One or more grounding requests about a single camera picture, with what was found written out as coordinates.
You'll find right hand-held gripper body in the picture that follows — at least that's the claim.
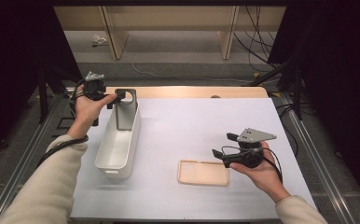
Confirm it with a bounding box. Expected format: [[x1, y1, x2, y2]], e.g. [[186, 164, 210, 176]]
[[223, 127, 278, 169]]

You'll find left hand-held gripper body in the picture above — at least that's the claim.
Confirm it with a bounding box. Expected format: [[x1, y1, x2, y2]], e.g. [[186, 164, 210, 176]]
[[82, 71, 108, 102]]

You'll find dark translucent phone case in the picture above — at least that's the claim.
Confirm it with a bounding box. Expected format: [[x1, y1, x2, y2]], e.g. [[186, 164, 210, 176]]
[[114, 88, 138, 132]]

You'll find beige phone case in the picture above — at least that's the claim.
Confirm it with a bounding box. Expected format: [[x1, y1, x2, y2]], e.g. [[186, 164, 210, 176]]
[[177, 160, 230, 187]]

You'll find white plastic storage bin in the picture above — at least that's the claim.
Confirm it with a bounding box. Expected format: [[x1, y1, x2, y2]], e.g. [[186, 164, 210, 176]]
[[94, 96, 142, 180]]

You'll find person's left hand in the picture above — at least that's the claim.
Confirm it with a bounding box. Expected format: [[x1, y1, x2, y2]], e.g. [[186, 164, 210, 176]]
[[67, 84, 118, 138]]

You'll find person's right hand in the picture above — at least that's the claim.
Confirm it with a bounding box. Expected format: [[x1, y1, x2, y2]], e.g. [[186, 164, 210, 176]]
[[229, 141, 291, 204]]

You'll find white table sheet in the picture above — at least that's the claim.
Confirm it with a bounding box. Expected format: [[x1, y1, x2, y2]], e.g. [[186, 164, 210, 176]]
[[70, 97, 317, 220]]

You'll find crumpled white paper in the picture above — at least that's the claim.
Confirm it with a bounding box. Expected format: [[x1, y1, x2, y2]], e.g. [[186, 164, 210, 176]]
[[91, 34, 108, 48]]

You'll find black metal stand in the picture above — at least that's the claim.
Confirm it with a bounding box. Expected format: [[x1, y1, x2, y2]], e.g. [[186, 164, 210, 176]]
[[249, 60, 304, 121]]

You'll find black curtain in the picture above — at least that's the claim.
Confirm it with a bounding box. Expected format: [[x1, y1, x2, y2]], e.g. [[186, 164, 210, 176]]
[[0, 0, 83, 157], [268, 0, 360, 213]]

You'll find light wooden bench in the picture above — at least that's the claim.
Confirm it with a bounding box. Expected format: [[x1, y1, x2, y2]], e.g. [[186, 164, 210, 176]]
[[53, 6, 286, 61]]

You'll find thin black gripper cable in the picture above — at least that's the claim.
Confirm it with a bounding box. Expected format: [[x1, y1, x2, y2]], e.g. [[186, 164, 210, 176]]
[[220, 145, 284, 185]]

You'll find thick black gripper cable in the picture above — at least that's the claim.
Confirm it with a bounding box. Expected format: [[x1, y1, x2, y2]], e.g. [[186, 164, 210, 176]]
[[37, 134, 90, 167]]

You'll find bundle of black cables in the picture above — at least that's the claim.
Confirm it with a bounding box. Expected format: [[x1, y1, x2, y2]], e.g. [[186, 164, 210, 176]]
[[233, 6, 282, 73]]

